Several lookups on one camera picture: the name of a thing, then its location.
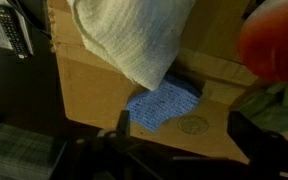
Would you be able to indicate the plaid green sofa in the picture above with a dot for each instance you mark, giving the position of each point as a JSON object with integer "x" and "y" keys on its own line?
{"x": 27, "y": 155}

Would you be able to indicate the red apple toy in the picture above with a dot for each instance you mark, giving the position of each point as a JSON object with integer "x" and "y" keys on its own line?
{"x": 263, "y": 41}

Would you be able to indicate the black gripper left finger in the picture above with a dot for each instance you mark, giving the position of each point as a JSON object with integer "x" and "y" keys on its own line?
{"x": 114, "y": 155}

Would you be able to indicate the large cardboard box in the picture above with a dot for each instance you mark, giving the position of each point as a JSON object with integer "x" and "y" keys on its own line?
{"x": 94, "y": 92}

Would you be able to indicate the blue cloth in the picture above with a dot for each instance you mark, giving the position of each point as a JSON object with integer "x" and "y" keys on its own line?
{"x": 173, "y": 98}

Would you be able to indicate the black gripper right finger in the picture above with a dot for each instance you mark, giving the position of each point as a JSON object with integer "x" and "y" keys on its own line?
{"x": 267, "y": 151}

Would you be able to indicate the white towel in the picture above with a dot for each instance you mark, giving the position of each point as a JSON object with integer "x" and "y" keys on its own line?
{"x": 141, "y": 38}

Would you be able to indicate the black remote control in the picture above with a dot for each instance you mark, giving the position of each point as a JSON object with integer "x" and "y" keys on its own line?
{"x": 11, "y": 27}

